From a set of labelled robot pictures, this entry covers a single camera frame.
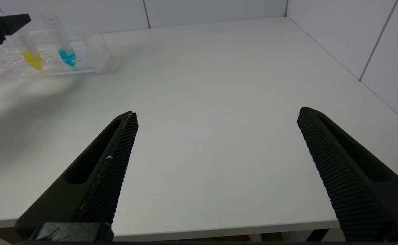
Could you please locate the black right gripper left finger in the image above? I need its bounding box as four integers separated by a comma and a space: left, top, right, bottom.
15, 111, 139, 239

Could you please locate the clear plastic test tube rack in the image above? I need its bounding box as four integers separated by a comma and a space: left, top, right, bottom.
0, 29, 113, 82

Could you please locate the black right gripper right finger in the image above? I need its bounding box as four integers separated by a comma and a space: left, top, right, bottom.
297, 107, 398, 240

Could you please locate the test tube with blue pigment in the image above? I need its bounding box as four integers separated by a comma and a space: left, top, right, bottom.
44, 12, 77, 67

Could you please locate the test tube with yellow pigment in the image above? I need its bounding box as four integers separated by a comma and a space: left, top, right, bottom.
15, 32, 45, 71

